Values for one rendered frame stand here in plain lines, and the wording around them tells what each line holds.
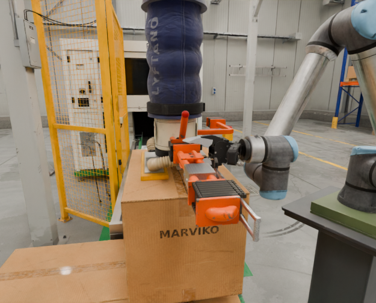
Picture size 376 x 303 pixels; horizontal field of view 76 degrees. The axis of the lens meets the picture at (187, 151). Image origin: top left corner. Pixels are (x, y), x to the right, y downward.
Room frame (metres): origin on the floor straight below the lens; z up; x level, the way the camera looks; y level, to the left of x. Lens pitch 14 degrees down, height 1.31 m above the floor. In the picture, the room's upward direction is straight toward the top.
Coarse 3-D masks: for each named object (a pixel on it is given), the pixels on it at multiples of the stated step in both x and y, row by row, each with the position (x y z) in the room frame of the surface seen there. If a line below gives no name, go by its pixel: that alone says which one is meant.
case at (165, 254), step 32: (128, 192) 0.71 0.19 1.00; (160, 192) 0.71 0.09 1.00; (128, 224) 0.65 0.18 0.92; (160, 224) 0.67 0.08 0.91; (192, 224) 0.69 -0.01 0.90; (128, 256) 0.65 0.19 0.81; (160, 256) 0.67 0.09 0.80; (192, 256) 0.69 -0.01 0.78; (224, 256) 0.71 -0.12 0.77; (128, 288) 0.66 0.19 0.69; (160, 288) 0.67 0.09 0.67; (192, 288) 0.69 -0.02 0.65; (224, 288) 0.71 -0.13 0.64
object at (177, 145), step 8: (168, 144) 0.76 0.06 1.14; (176, 144) 0.70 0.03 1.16; (184, 144) 0.71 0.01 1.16; (192, 144) 0.71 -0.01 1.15; (200, 144) 0.72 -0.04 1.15; (168, 152) 0.76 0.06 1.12; (176, 152) 0.70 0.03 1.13; (184, 152) 0.70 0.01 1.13; (176, 160) 0.70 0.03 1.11; (192, 160) 0.71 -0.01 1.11
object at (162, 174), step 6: (150, 150) 1.04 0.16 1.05; (144, 156) 1.03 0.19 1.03; (144, 162) 0.95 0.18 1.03; (144, 168) 0.87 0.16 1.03; (162, 168) 0.87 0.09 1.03; (144, 174) 0.82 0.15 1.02; (150, 174) 0.82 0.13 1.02; (156, 174) 0.82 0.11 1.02; (162, 174) 0.82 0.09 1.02; (144, 180) 0.81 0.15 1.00
